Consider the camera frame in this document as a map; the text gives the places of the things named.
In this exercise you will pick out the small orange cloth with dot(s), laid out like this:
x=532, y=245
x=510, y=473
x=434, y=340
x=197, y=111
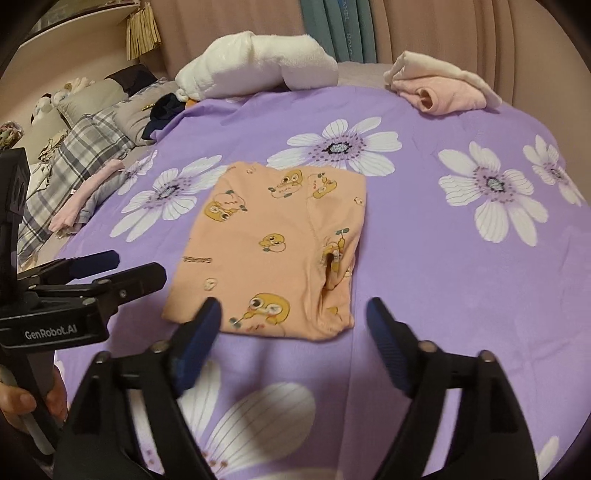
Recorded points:
x=189, y=104

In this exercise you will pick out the dark brown pillow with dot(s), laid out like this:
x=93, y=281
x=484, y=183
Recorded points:
x=134, y=76

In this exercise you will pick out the grey pillow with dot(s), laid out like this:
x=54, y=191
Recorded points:
x=134, y=115

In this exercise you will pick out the plush toys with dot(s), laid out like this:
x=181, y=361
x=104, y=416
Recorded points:
x=46, y=104

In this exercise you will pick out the purple floral blanket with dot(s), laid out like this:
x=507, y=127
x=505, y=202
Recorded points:
x=438, y=277

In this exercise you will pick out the orange printed shirt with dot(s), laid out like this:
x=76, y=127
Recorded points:
x=277, y=221

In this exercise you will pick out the cream folded cloth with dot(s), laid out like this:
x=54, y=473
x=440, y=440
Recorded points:
x=429, y=62

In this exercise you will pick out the person's left hand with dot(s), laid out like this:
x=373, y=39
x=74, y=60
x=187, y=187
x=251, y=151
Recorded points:
x=14, y=401

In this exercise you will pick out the teal curtain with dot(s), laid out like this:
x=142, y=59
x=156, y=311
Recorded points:
x=337, y=27

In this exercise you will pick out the beige pillow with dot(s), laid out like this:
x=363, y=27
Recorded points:
x=87, y=97

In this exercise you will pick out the beige curtain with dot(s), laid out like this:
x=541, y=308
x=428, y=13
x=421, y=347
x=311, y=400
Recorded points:
x=231, y=23

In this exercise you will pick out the pink folded garment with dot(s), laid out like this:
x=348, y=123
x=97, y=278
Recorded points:
x=87, y=189

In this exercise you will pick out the dark navy clothes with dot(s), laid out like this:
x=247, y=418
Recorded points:
x=161, y=113

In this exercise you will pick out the white wall shelf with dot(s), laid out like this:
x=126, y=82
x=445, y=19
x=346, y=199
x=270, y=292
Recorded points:
x=92, y=21

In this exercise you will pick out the grey folded garment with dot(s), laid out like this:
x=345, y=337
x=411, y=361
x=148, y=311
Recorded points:
x=108, y=189

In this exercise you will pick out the white plush blanket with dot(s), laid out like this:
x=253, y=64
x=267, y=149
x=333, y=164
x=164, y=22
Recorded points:
x=258, y=64

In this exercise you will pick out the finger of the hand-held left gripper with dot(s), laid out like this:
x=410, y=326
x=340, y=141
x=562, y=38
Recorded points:
x=134, y=279
x=92, y=264

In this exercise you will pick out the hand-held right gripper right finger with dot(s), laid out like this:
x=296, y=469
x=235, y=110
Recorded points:
x=392, y=350

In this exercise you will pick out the plaid blanket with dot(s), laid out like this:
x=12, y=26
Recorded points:
x=78, y=147

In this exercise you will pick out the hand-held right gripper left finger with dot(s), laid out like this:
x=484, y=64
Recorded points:
x=198, y=350

